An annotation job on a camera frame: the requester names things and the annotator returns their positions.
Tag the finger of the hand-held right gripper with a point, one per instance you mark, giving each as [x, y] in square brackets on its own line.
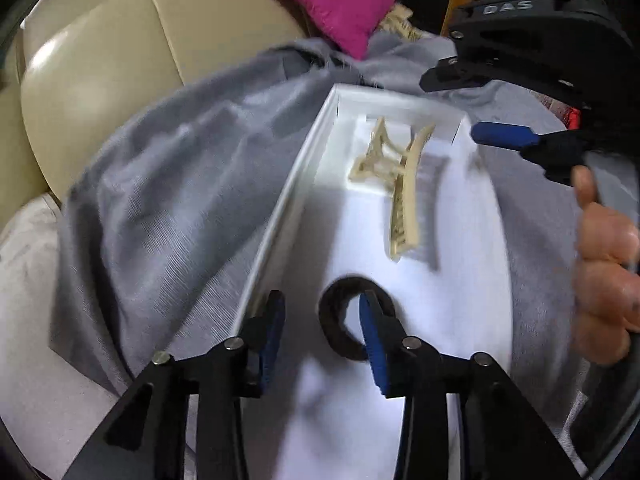
[505, 135]
[455, 75]

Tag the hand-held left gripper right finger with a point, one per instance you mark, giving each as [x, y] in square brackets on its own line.
[372, 340]

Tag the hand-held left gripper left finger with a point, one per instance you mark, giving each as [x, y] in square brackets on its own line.
[272, 332]

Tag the white box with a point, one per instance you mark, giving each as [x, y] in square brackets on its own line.
[450, 310]

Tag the person's right hand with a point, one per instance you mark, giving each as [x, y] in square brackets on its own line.
[605, 270]

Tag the cream patterned cloth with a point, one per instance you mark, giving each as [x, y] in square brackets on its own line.
[400, 25]

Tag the long beige hair claw clip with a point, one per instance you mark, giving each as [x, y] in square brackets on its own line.
[400, 220]

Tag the short beige hair claw clip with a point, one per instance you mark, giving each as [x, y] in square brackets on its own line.
[370, 165]

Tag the magenta pillow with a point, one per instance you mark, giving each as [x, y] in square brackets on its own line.
[340, 0]

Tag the grey blanket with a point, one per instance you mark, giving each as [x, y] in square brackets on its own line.
[165, 200]

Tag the off-white cloth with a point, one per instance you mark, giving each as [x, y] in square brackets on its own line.
[30, 285]

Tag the beige leather sofa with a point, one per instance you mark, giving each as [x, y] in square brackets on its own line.
[100, 60]

